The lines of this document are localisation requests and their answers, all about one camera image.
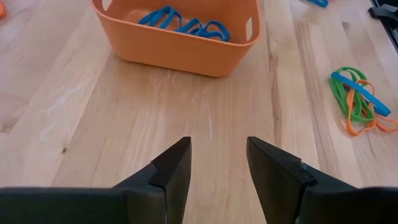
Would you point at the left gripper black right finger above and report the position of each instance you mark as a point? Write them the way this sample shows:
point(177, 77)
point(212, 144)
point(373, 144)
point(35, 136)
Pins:
point(311, 205)

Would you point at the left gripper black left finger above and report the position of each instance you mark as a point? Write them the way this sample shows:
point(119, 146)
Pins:
point(93, 207)

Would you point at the blue rubber band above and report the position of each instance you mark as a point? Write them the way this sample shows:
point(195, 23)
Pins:
point(360, 90)
point(217, 25)
point(155, 15)
point(320, 3)
point(189, 25)

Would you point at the orange plastic basket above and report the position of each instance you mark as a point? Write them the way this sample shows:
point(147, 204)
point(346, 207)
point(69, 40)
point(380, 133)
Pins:
point(174, 53)

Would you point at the orange rubber band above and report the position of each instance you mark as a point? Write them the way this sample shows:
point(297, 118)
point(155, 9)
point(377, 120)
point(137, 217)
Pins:
point(390, 128)
point(2, 9)
point(349, 115)

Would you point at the green rubber band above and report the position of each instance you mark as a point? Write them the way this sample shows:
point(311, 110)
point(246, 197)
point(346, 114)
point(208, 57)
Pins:
point(339, 96)

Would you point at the black aluminium table frame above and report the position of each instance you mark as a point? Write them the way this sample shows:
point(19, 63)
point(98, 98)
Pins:
point(385, 12)

